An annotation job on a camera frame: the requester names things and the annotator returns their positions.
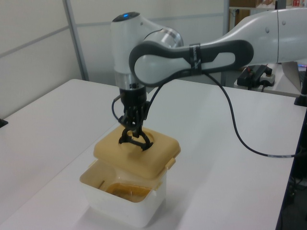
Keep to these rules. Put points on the black power adapter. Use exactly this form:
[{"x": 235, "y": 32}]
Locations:
[{"x": 248, "y": 77}]

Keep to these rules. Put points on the cardboard box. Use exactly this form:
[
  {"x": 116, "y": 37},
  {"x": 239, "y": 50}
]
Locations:
[{"x": 244, "y": 3}]

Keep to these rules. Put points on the white plastic tool case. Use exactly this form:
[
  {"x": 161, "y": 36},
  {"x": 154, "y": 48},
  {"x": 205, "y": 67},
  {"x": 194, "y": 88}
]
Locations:
[{"x": 124, "y": 210}]

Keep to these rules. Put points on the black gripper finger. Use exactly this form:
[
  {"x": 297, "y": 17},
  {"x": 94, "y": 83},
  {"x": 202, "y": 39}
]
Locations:
[
  {"x": 144, "y": 112},
  {"x": 126, "y": 118}
]

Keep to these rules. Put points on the grey button box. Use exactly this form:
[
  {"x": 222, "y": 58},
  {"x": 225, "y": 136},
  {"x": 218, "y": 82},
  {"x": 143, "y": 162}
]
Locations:
[{"x": 268, "y": 77}]

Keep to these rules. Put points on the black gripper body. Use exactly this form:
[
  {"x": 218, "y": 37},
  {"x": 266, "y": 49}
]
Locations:
[{"x": 133, "y": 97}]

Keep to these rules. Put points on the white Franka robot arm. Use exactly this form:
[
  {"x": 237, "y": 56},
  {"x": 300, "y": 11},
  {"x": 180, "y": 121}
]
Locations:
[{"x": 148, "y": 64}]

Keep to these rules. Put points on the grey metal partition post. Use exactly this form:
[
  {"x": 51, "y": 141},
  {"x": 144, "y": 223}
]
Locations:
[
  {"x": 76, "y": 40},
  {"x": 226, "y": 16}
]

